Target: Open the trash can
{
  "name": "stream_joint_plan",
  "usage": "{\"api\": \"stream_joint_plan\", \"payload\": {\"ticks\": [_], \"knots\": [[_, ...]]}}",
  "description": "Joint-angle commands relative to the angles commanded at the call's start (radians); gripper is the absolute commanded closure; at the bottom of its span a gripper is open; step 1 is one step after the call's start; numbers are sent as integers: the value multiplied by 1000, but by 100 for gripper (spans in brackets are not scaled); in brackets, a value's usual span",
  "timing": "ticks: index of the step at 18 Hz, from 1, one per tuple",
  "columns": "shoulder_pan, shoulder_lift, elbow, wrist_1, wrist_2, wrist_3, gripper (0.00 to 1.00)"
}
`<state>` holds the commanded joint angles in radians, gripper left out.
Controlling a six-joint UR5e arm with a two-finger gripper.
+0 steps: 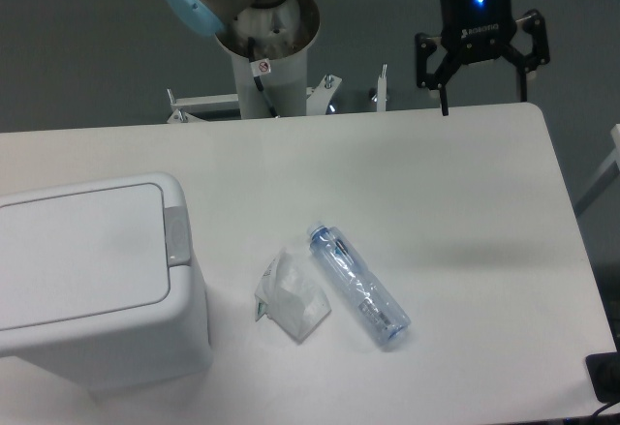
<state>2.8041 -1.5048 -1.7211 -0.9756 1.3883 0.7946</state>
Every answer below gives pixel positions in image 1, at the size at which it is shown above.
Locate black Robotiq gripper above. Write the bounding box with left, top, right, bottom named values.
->
left=414, top=0, right=551, bottom=117

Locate silver robot arm blue cap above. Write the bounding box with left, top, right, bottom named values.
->
left=166, top=0, right=550, bottom=119

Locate grey trash can push button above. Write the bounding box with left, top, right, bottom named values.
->
left=164, top=206, right=192, bottom=267

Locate white trash can lid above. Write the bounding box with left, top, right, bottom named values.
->
left=1, top=184, right=170, bottom=330

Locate white trash can body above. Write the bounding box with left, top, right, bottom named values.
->
left=1, top=172, right=212, bottom=390

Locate clear blue plastic bottle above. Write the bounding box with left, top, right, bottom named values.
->
left=307, top=223, right=411, bottom=347

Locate black device at table corner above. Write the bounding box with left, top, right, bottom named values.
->
left=585, top=352, right=619, bottom=403

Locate white metal mounting frame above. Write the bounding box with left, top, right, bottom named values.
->
left=166, top=63, right=390, bottom=124

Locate white frame bar right edge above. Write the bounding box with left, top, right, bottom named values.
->
left=573, top=124, right=619, bottom=218

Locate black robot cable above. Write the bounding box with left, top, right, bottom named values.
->
left=246, top=36, right=281, bottom=119

